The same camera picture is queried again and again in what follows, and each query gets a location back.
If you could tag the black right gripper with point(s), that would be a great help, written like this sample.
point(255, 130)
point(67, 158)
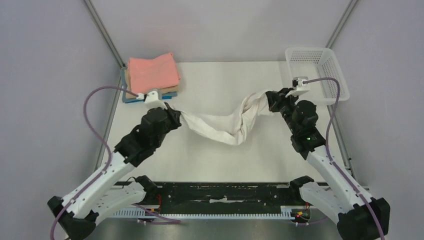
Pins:
point(274, 100)

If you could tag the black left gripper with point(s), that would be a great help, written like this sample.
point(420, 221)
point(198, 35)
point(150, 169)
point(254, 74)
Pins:
point(175, 116)

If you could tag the white t shirt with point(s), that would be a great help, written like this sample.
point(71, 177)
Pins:
point(232, 129)

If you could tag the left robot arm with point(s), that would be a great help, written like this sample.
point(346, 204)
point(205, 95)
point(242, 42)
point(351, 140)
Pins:
point(80, 211)

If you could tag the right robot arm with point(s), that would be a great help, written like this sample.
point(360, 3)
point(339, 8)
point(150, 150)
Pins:
point(355, 212)

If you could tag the folded bright blue t shirt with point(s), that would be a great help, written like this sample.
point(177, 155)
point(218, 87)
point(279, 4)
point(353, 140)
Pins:
point(127, 100)

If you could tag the folded tan t shirt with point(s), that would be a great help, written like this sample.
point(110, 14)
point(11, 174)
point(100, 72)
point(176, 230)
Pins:
point(168, 91)

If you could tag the folded pink t shirt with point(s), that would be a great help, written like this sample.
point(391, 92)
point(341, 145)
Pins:
point(148, 74)

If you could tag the white plastic basket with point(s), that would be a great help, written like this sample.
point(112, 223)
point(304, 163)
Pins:
point(314, 63)

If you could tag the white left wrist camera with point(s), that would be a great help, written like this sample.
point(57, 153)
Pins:
point(152, 99)

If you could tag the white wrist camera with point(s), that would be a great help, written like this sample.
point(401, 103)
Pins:
point(300, 86)
point(152, 99)

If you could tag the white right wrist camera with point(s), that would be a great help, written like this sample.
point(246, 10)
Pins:
point(300, 86)

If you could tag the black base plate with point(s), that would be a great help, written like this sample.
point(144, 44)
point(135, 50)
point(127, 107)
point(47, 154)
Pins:
point(192, 198)

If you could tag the white slotted cable duct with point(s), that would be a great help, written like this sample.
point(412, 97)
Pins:
point(138, 213)

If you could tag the left aluminium frame post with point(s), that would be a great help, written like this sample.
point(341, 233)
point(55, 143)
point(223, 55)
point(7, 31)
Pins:
point(92, 11)

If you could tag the aluminium frame post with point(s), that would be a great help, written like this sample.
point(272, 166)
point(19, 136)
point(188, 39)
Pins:
point(92, 11)
point(352, 4)

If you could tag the right aluminium frame post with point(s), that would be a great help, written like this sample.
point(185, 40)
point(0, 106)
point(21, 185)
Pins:
point(352, 4)

